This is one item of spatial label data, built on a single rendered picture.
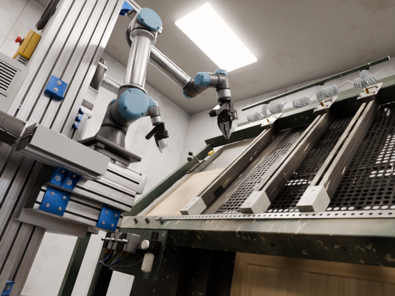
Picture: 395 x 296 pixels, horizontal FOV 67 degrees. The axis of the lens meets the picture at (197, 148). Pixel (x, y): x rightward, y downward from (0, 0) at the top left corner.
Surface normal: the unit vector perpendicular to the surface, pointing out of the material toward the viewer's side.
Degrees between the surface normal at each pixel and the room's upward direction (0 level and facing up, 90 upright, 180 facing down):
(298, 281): 90
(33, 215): 90
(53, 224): 90
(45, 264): 90
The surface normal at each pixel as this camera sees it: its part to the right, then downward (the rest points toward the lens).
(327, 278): -0.73, -0.40
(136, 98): 0.54, -0.10
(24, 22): 0.74, -0.13
